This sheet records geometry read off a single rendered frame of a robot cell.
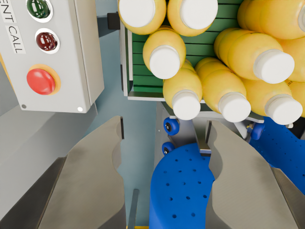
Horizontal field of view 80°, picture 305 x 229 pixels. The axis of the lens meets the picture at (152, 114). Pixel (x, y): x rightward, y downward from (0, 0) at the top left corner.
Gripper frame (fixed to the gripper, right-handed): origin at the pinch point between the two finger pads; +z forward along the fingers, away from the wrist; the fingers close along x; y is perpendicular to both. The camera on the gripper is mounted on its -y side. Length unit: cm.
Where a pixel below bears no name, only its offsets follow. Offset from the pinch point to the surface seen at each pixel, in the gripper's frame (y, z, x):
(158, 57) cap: -1.2, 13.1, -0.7
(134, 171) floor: 136, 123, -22
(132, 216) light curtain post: 164, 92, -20
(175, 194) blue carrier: 22.2, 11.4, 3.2
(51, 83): 2.1, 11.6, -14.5
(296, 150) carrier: 47, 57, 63
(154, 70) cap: 0.4, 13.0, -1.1
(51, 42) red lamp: -2.9, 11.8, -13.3
